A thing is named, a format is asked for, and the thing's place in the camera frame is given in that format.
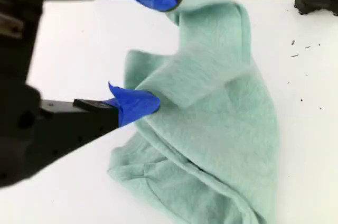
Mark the green t-shirt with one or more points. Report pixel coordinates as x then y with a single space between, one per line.
211 115

